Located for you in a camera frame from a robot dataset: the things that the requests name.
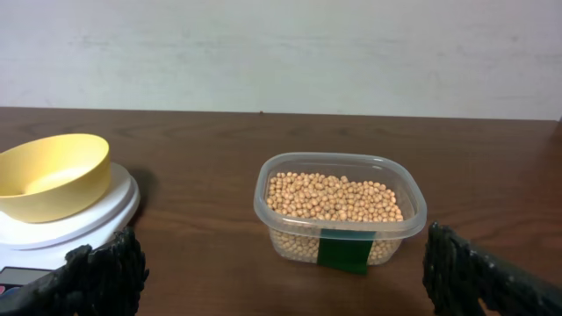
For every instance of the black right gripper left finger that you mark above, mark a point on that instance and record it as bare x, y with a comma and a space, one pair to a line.
106, 281

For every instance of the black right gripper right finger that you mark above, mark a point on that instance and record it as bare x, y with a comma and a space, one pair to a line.
461, 278

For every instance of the white digital kitchen scale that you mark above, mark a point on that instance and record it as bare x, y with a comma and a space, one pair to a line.
31, 251

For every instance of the pale yellow plastic bowl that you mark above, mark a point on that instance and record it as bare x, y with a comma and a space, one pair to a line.
54, 177

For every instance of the clear plastic soybean container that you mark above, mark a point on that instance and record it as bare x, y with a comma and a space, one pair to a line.
348, 246

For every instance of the soybeans in container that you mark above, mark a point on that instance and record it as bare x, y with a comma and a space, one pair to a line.
333, 198

